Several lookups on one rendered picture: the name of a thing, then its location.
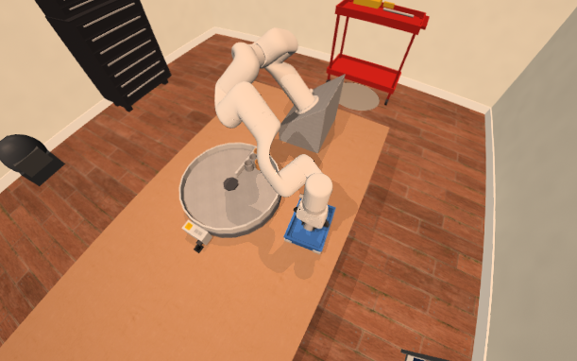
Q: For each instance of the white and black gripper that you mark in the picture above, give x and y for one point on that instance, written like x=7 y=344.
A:
x=316 y=220

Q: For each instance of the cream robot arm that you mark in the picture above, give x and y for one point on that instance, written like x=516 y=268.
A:
x=241 y=102

